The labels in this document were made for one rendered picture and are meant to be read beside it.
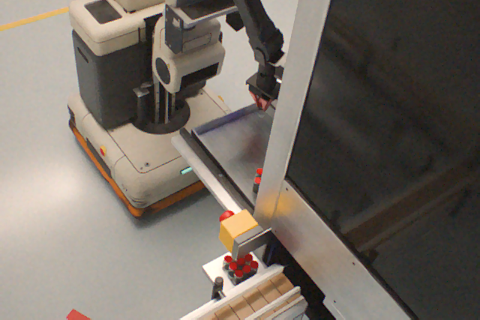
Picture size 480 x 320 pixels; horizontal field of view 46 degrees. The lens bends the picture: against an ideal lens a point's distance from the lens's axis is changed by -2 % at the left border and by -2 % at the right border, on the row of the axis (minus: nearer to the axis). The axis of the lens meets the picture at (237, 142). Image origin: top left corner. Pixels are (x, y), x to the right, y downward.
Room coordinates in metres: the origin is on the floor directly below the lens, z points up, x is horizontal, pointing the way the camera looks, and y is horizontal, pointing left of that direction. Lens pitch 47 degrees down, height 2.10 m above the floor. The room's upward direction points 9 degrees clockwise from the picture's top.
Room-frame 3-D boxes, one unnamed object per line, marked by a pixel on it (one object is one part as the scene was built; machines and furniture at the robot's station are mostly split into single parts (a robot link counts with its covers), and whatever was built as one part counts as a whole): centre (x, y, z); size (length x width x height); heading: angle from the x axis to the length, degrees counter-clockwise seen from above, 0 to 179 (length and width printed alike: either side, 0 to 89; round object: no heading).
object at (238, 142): (1.07, -0.07, 0.90); 0.34 x 0.26 x 0.04; 41
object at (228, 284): (0.69, -0.05, 0.87); 0.14 x 0.13 x 0.02; 41
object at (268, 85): (1.22, -0.05, 1.05); 0.10 x 0.07 x 0.07; 57
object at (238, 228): (0.73, -0.04, 1.00); 0.08 x 0.07 x 0.07; 41
